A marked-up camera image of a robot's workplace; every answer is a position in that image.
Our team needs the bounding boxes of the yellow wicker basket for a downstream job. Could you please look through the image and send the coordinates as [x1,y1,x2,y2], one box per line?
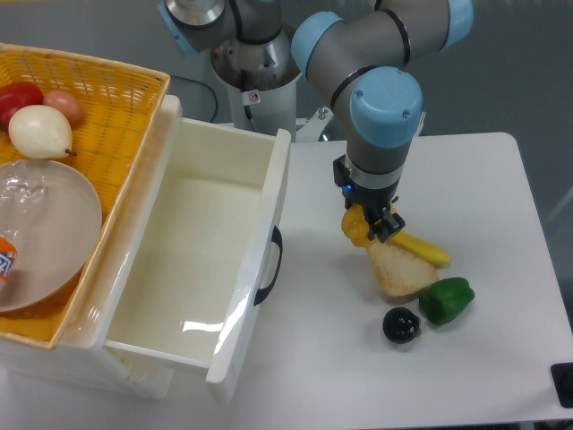
[1,43,171,349]

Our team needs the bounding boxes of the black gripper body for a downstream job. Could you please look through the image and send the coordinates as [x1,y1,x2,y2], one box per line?
[333,155,399,224]

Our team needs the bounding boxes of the clear plastic bottle orange label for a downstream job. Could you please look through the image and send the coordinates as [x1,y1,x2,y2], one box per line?
[1,160,47,307]

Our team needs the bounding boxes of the black device at table edge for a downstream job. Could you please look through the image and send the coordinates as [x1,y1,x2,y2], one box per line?
[551,362,573,409]

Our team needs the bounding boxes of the black cable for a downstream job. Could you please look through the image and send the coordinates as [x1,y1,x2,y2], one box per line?
[169,74,219,123]

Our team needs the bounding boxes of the dark purple plum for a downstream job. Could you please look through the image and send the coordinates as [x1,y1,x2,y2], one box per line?
[381,307,421,344]

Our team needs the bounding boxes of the beige plate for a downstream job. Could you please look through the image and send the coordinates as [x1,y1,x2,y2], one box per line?
[1,159,102,313]

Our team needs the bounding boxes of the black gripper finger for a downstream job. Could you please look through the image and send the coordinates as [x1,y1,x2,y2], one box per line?
[367,209,406,243]

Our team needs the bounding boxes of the slice of white bread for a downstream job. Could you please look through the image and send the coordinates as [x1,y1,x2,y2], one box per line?
[366,241,439,298]

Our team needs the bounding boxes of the white table clamp bracket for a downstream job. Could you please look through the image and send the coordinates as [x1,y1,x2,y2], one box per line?
[295,107,334,142]

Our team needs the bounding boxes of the black drawer handle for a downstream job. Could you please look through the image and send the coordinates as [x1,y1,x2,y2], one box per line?
[253,226,284,306]

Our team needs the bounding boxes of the yellow bell pepper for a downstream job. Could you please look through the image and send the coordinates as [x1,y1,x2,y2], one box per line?
[341,204,375,248]

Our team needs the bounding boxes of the open white upper drawer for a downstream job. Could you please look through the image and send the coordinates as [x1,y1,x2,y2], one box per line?
[103,116,293,384]

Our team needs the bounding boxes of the red tomato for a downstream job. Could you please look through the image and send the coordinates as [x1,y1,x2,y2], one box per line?
[0,82,44,132]

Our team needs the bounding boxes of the green bell pepper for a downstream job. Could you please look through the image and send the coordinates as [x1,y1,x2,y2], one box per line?
[418,277,475,325]

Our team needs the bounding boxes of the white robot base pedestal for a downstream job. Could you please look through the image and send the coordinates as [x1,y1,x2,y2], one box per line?
[210,29,302,137]

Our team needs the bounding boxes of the yellow banana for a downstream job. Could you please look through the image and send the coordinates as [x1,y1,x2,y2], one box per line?
[390,230,451,268]

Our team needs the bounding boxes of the white drawer cabinet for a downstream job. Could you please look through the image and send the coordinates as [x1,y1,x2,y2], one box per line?
[0,94,234,403]

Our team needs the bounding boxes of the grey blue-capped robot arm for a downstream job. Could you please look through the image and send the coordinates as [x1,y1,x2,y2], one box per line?
[158,1,474,242]

